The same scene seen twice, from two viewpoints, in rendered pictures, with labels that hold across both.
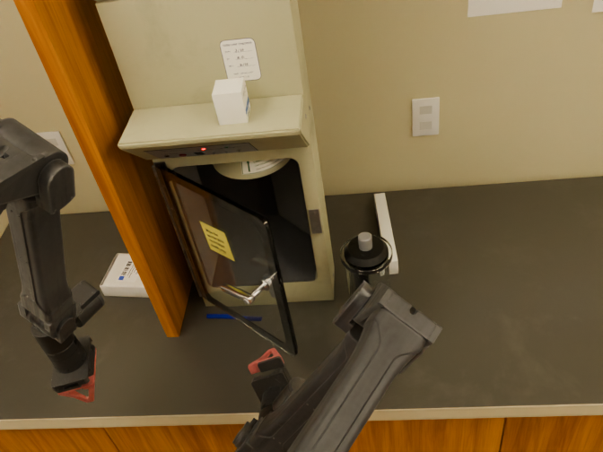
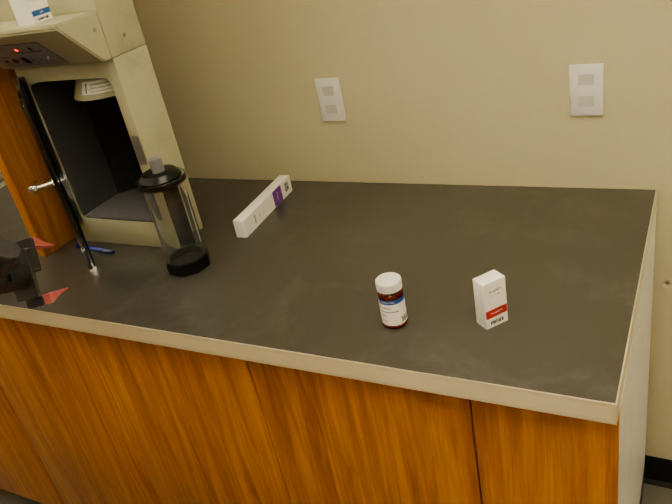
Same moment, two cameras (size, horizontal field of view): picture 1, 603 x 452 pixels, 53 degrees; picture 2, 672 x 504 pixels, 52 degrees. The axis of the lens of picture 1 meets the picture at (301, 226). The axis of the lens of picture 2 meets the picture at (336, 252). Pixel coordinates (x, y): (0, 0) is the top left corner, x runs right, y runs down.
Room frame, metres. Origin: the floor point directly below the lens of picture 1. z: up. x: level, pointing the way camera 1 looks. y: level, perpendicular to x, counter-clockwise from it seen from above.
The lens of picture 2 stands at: (-0.29, -0.97, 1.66)
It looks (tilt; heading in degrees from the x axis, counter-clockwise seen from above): 29 degrees down; 22
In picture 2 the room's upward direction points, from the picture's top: 12 degrees counter-clockwise
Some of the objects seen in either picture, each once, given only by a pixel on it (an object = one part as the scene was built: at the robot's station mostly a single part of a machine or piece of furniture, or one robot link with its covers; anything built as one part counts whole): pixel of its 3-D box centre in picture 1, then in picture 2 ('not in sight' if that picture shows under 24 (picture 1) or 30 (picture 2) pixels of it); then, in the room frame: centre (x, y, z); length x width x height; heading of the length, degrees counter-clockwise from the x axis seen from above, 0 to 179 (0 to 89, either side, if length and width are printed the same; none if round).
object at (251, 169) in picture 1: (250, 143); (107, 77); (1.09, 0.08, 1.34); 0.18 x 0.18 x 0.05
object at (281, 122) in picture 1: (218, 142); (31, 47); (0.94, 0.12, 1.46); 0.32 x 0.12 x 0.10; 80
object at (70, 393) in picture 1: (82, 381); not in sight; (0.70, 0.46, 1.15); 0.07 x 0.07 x 0.09; 6
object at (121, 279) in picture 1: (138, 274); not in sight; (1.15, 0.44, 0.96); 0.16 x 0.12 x 0.04; 74
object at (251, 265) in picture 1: (229, 265); (53, 172); (0.89, 0.16, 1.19); 0.30 x 0.01 x 0.40; 42
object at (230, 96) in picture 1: (231, 101); (30, 7); (0.93, 0.08, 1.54); 0.05 x 0.05 x 0.06; 81
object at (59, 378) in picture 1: (66, 354); not in sight; (0.71, 0.46, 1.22); 0.10 x 0.07 x 0.07; 6
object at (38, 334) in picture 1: (56, 330); not in sight; (0.72, 0.45, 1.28); 0.07 x 0.06 x 0.07; 143
